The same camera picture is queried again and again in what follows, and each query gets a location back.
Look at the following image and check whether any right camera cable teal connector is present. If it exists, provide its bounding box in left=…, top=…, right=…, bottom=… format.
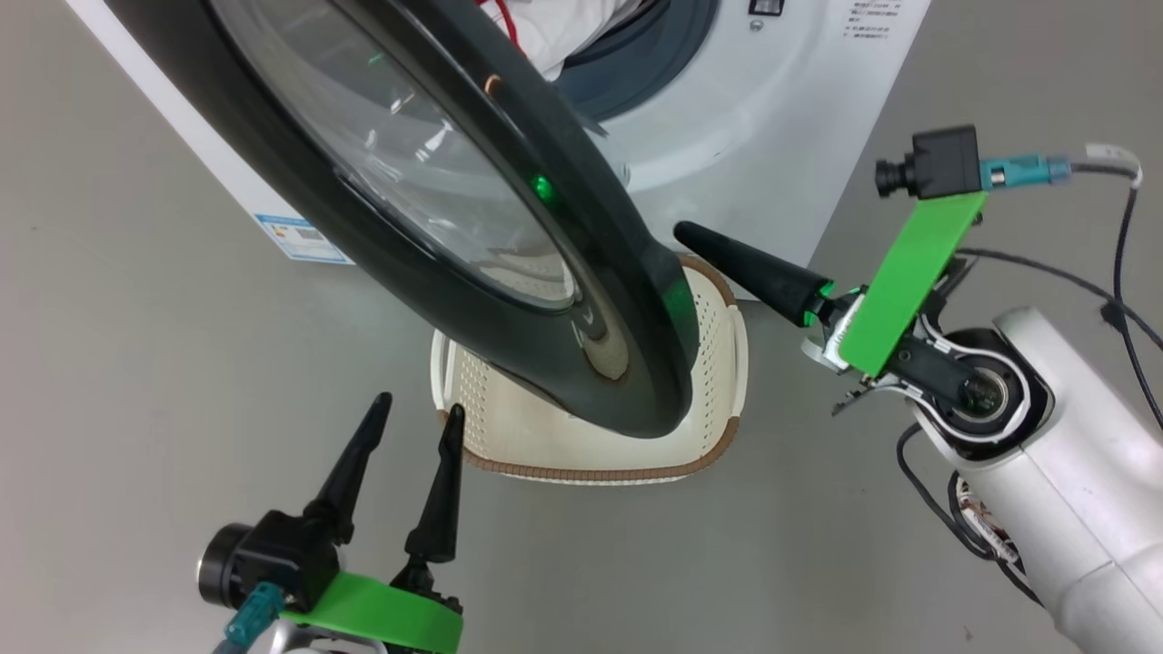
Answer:
left=979, top=144, right=1163, bottom=432

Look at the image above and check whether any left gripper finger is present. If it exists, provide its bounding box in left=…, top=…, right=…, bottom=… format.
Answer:
left=304, top=392, right=393, bottom=544
left=405, top=405, right=467, bottom=565

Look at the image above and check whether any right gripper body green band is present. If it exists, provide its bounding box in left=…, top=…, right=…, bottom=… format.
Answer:
left=800, top=191, right=989, bottom=419

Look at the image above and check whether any grey rubber door gasket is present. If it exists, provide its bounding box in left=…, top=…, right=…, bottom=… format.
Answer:
left=554, top=0, right=723, bottom=124

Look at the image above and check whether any left camera cable teal connector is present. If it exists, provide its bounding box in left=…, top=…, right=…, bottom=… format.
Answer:
left=214, top=581, right=290, bottom=654

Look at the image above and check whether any camera cable teal connector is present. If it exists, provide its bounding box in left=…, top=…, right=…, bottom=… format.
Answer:
left=979, top=144, right=1163, bottom=432
left=214, top=581, right=290, bottom=654

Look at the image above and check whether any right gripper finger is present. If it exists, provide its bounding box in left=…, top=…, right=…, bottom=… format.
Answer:
left=674, top=221, right=833, bottom=328

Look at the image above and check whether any white garment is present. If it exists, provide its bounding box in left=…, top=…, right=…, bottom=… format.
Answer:
left=495, top=0, right=657, bottom=83

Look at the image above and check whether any blue energy label sticker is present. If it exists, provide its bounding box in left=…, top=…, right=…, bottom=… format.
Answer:
left=254, top=213, right=353, bottom=264

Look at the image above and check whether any cream perforated basket brown rim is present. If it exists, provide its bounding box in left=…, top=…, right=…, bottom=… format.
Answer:
left=430, top=254, right=750, bottom=485

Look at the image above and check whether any white front-load washing machine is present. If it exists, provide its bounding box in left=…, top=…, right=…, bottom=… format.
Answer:
left=64, top=0, right=932, bottom=301

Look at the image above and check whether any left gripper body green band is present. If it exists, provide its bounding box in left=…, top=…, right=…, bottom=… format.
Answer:
left=282, top=560, right=465, bottom=654

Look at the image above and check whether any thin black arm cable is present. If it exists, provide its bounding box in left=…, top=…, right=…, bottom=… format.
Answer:
left=954, top=247, right=1163, bottom=351
left=895, top=422, right=1046, bottom=605

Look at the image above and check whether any black round glass washer door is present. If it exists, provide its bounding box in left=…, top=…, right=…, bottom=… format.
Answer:
left=104, top=0, right=701, bottom=440

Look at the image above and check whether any printed text label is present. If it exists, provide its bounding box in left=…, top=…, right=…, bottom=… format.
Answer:
left=845, top=0, right=902, bottom=46

